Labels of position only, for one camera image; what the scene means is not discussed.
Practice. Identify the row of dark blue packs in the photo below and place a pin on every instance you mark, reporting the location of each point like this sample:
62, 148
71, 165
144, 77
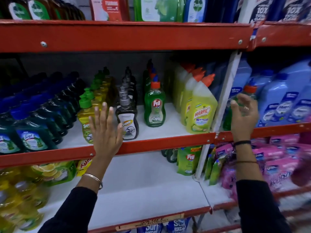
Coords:
286, 9

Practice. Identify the group of light blue jugs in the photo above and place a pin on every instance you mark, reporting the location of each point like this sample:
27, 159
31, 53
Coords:
284, 104

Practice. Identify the person's left middle finger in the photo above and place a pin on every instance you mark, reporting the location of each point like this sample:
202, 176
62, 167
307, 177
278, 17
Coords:
104, 114

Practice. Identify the row of black grey-capped bottles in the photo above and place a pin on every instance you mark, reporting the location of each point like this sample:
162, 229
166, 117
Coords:
126, 123

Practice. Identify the person's left hand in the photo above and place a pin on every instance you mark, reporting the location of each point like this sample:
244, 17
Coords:
104, 140

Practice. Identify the green red-capped soap bottle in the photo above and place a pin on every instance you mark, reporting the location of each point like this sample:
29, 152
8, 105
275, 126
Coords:
250, 89

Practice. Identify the blue detergent packet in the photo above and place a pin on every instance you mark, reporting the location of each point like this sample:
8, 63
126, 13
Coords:
149, 228
178, 225

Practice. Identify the person's left thumb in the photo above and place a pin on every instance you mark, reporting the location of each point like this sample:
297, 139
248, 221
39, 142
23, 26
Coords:
119, 133

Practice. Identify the white upright shelf post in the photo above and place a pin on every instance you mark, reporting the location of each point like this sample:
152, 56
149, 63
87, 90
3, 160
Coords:
224, 94

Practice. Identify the long red shelf beam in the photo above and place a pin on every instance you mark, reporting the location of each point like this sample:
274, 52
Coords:
121, 36

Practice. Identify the dark green small pouch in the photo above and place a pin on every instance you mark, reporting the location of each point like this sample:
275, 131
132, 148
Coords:
171, 155

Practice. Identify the person's left forearm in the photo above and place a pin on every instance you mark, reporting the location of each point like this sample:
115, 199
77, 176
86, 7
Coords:
77, 206

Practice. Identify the row of yellow green-capped bottles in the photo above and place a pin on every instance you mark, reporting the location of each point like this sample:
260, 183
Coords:
85, 118

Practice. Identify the person's right forearm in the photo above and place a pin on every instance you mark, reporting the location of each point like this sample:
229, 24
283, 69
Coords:
255, 191

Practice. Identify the beige shelf label strip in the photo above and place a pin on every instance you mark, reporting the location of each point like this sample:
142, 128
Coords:
150, 222

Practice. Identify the black wrist band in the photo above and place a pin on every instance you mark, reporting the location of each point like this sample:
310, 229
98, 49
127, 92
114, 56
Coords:
241, 143

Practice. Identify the row of green dishwash bottles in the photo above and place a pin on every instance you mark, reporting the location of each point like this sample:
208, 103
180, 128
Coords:
155, 106

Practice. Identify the person's right hand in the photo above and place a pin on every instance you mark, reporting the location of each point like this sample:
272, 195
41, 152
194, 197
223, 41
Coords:
244, 123

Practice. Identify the slim green pouch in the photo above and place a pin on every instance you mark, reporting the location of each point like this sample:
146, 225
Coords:
213, 171

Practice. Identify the wide white red-edged shelf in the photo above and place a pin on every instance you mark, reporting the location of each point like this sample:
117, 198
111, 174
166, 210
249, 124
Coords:
145, 191
167, 123

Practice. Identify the narrow white red-edged shelf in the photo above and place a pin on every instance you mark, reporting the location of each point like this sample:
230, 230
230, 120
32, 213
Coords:
218, 194
267, 131

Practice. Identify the person's left little finger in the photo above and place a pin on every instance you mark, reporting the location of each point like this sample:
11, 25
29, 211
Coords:
92, 124

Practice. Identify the yellow and red pouch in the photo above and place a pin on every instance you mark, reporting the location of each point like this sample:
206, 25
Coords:
83, 166

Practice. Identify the green refill pouch with lime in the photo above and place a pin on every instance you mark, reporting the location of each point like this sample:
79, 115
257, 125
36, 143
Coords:
158, 8

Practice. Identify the short red shelf beam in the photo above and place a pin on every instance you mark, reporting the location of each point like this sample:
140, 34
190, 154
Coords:
281, 33

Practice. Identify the person's right thumb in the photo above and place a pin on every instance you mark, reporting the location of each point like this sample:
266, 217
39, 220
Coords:
234, 107

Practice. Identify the dark blue cleaner bottles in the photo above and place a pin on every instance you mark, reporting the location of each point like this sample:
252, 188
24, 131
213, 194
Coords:
218, 80

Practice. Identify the group of blue-capped dark bottles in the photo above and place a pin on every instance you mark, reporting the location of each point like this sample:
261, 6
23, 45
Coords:
36, 118

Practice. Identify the red and white pouch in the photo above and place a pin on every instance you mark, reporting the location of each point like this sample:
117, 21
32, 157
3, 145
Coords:
109, 8

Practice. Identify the pile of pink softener pouches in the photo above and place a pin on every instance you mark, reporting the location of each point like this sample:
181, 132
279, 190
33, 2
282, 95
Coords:
274, 162

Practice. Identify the blue and white bottle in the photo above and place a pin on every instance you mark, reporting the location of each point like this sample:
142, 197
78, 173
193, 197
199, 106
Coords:
195, 9

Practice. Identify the group of yellow liquid bottles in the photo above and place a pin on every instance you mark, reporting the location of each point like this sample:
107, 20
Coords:
19, 198

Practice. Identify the green lemon print pouch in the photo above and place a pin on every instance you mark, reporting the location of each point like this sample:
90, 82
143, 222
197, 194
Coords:
57, 173

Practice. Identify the silver wrist bangle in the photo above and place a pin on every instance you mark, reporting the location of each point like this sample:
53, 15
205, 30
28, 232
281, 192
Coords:
93, 177

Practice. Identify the row of brown disinfectant bottles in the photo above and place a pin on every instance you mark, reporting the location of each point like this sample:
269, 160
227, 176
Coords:
36, 8

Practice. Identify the green dishwash refill pouch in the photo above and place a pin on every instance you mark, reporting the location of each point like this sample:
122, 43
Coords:
188, 160

